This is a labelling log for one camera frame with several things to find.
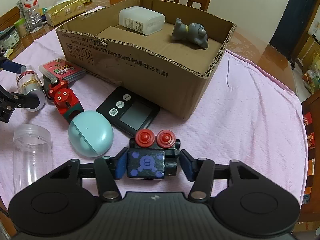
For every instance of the cardboard box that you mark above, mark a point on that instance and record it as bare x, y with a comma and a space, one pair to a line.
150, 80

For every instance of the clear water bottle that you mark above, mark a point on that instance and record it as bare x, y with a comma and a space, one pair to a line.
31, 7

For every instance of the orange boxes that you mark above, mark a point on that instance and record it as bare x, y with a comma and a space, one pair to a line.
308, 130

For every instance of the gold foil packet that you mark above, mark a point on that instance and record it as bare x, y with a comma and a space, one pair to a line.
65, 11

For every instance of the black digital timer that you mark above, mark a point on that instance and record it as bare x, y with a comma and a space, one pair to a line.
135, 116

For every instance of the small gold flake bottle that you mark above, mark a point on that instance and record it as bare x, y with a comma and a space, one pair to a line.
30, 81

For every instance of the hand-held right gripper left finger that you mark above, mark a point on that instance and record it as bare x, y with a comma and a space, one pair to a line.
121, 164

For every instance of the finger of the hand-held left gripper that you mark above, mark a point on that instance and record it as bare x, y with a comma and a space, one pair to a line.
12, 65
23, 100

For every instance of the dark blue toy car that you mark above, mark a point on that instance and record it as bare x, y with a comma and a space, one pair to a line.
146, 163

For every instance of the red card case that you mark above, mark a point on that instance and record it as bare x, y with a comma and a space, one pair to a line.
60, 67

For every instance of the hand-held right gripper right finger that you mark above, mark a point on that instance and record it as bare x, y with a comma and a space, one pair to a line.
186, 165

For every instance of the dark door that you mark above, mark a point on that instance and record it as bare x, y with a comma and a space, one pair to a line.
292, 17

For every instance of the teal earbud case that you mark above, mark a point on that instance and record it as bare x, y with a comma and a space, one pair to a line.
93, 130

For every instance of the white plastic bottle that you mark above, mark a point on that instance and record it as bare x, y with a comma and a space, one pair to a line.
140, 18

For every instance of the clear plastic jar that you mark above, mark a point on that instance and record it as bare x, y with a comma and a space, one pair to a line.
32, 155

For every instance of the red toy car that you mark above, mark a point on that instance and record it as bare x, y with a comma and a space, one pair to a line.
65, 100

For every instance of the grey toy figure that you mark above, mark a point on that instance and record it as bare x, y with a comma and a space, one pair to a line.
190, 33

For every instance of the pink cloth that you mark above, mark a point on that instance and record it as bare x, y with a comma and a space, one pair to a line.
237, 117

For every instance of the green-lidded container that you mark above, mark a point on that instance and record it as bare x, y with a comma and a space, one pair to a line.
21, 27

